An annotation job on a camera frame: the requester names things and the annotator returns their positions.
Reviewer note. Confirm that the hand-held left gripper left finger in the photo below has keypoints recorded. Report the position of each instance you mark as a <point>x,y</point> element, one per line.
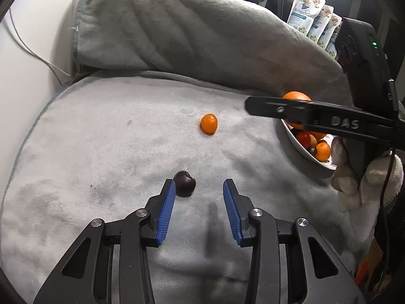
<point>166,215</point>

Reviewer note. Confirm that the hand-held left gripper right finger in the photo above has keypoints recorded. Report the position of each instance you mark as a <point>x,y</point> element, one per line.
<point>232,215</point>

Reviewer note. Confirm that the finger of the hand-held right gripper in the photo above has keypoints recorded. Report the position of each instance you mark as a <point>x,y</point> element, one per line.
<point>272,107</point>

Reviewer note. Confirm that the large orange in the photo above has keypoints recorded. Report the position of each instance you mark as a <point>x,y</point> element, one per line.
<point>295,96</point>

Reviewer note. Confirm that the dark purple plum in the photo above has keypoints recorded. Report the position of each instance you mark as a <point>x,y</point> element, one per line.
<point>184,183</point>

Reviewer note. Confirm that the red tomato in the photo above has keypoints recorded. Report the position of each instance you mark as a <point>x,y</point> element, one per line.
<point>303,138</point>

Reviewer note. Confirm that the yellow-brown longan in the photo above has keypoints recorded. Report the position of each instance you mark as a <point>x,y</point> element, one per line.
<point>314,140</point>

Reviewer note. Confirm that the white bowl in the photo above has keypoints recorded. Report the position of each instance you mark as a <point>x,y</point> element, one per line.
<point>303,155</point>

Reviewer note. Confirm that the mandarin with green stem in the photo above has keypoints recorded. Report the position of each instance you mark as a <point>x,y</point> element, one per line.
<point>323,151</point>

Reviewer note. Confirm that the person's right hand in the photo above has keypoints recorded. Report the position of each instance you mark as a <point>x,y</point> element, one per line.
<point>376,180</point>

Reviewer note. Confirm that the white floral refill pouch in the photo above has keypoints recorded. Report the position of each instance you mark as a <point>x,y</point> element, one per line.
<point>302,9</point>
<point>329,34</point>
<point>333,49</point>
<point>319,23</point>

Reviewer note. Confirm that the small orange kumquat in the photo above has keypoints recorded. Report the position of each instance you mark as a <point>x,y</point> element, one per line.
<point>209,124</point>

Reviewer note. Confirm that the light grey fleece blanket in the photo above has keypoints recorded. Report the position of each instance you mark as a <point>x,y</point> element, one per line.
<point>110,139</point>

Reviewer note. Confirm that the grey pillow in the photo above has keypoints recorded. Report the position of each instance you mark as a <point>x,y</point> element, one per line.
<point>189,38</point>

